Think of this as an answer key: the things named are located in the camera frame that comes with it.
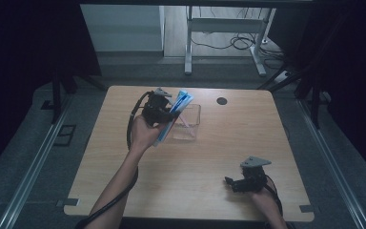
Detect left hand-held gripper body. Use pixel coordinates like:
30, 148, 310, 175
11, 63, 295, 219
140, 87, 174, 127

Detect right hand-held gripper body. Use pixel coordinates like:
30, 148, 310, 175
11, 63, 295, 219
239, 156, 273, 194

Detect blue and white toothpaste tube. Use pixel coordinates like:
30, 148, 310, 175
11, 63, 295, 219
152, 89, 194, 148

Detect clear plastic cup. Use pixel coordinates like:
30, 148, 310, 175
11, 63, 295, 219
170, 103, 202, 142

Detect person's right hand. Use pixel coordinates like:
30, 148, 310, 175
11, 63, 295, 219
250, 186, 281, 212

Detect person's left hand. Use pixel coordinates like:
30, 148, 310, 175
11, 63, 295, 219
129, 114, 169, 155

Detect grey tape strip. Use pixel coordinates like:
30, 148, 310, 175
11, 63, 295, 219
55, 198, 81, 208
298, 204, 315, 214

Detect black metal stand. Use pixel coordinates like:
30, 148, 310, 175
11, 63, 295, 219
256, 61, 332, 130
40, 68, 108, 125

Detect white power strip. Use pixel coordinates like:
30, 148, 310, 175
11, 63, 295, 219
274, 71, 292, 84

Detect dark curtain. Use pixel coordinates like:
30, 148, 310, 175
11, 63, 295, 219
0, 0, 103, 182
268, 0, 366, 189

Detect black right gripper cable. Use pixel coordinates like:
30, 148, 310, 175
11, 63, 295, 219
264, 174, 296, 229

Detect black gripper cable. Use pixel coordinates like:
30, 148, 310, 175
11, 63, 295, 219
74, 91, 156, 229
264, 174, 296, 229

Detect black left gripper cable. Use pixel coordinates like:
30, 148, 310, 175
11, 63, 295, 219
74, 91, 156, 229

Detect metal floor rail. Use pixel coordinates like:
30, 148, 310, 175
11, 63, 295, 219
297, 98, 366, 229
0, 94, 74, 229

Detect black floor cables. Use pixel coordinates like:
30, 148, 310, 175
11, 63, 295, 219
190, 7, 288, 70

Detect white metal desk frame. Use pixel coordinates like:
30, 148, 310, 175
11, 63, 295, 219
184, 5, 277, 77

